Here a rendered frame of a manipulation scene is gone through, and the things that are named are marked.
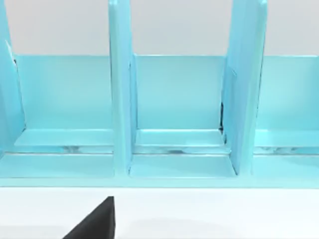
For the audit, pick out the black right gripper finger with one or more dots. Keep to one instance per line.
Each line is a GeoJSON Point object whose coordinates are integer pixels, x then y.
{"type": "Point", "coordinates": [99, 222]}

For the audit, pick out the light blue rack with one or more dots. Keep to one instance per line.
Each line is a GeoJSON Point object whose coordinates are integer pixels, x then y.
{"type": "Point", "coordinates": [174, 104]}

